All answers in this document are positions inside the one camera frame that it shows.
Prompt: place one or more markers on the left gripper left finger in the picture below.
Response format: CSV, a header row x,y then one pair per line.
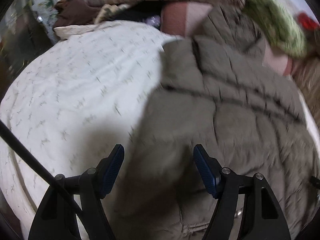
x,y
78,198

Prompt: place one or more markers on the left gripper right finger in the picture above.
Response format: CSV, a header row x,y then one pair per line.
x,y
262,217

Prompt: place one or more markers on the olive quilted hooded jacket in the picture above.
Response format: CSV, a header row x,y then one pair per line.
x,y
215,92

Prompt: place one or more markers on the white leaf-print bed quilt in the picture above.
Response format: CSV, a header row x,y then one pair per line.
x,y
75,102

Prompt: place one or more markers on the striped floral pillow right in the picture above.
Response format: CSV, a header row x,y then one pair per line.
x,y
306,76

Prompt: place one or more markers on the red cloth item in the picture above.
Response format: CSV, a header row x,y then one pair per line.
x,y
306,22

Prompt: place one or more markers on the dark brown garment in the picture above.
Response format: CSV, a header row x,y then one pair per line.
x,y
74,12

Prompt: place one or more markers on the cream patterned cloth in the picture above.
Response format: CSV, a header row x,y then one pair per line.
x,y
108,12

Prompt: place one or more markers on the floral fabric at bedside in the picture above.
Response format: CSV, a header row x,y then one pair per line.
x,y
45,14

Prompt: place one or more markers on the green white patterned blanket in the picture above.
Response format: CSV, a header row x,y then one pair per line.
x,y
278,26

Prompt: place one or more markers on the pink folded blanket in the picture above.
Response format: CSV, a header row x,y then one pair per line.
x,y
185,18

